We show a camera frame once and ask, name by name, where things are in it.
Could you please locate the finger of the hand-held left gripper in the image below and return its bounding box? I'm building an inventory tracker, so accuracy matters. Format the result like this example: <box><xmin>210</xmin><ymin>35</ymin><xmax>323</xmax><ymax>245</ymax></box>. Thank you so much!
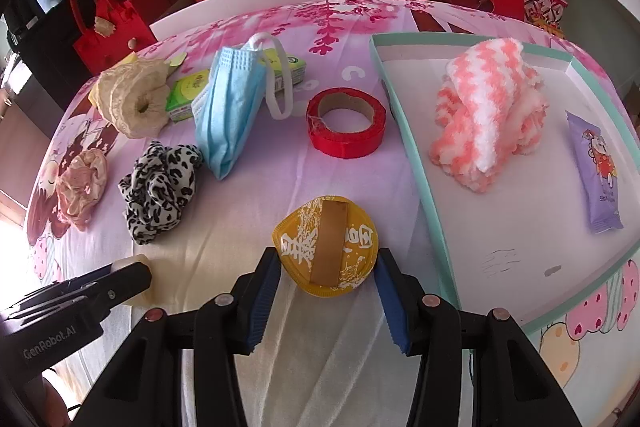
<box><xmin>0</xmin><ymin>263</ymin><xmax>153</xmax><ymax>323</ymax></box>

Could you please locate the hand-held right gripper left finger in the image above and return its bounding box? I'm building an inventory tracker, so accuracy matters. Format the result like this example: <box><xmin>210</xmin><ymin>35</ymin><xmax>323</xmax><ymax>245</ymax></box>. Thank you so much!
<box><xmin>82</xmin><ymin>247</ymin><xmax>283</xmax><ymax>427</ymax></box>

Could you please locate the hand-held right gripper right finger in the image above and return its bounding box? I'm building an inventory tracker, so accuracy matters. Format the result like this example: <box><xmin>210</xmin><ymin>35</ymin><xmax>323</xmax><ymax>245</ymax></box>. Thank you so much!
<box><xmin>375</xmin><ymin>248</ymin><xmax>583</xmax><ymax>427</ymax></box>

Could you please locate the cream soft pad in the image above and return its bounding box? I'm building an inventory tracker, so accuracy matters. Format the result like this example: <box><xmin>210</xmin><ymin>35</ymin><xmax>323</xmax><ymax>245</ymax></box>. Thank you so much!
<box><xmin>114</xmin><ymin>254</ymin><xmax>153</xmax><ymax>306</ymax></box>

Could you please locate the leopard print scrunchie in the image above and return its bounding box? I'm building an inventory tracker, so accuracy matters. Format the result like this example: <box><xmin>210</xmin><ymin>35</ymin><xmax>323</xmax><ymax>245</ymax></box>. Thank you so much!
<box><xmin>118</xmin><ymin>141</ymin><xmax>203</xmax><ymax>244</ymax></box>

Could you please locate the teal-edged white tray box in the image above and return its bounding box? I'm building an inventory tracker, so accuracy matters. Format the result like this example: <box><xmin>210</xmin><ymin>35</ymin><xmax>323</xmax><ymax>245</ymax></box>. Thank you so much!
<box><xmin>369</xmin><ymin>33</ymin><xmax>640</xmax><ymax>335</ymax></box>

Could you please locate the green tissue pack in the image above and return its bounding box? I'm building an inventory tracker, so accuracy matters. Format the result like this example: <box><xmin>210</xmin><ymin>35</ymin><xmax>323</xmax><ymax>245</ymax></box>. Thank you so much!
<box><xmin>260</xmin><ymin>48</ymin><xmax>308</xmax><ymax>84</ymax></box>
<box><xmin>165</xmin><ymin>69</ymin><xmax>213</xmax><ymax>124</ymax></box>

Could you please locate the pink scrunchie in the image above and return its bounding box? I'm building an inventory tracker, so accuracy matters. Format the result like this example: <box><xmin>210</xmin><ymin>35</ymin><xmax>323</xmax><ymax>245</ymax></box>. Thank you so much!
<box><xmin>55</xmin><ymin>149</ymin><xmax>108</xmax><ymax>230</ymax></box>

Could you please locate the red tape roll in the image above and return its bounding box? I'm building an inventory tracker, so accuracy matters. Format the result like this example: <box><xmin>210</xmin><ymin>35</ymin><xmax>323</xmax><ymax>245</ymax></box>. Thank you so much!
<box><xmin>306</xmin><ymin>88</ymin><xmax>387</xmax><ymax>158</ymax></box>

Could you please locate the cream lace scrunchie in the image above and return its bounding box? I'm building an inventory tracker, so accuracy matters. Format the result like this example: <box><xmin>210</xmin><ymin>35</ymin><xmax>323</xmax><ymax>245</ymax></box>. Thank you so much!
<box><xmin>95</xmin><ymin>57</ymin><xmax>173</xmax><ymax>138</ymax></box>

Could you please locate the blue face mask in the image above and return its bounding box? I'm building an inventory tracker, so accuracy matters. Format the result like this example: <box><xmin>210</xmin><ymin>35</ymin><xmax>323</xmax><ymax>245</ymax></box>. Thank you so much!
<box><xmin>191</xmin><ymin>33</ymin><xmax>293</xmax><ymax>181</ymax></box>

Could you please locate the pink white striped towel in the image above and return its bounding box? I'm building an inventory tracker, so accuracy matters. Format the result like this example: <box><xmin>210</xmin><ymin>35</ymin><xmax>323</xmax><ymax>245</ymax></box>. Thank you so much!
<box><xmin>429</xmin><ymin>38</ymin><xmax>550</xmax><ymax>194</ymax></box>

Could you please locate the purple snack packet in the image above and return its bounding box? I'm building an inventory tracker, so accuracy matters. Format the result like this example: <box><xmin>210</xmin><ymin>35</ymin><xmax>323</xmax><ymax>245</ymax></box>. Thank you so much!
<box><xmin>565</xmin><ymin>110</ymin><xmax>625</xmax><ymax>235</ymax></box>

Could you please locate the red felt handbag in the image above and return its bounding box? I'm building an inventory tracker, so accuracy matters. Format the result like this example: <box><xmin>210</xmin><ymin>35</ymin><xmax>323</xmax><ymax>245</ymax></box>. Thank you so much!
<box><xmin>69</xmin><ymin>0</ymin><xmax>157</xmax><ymax>76</ymax></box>

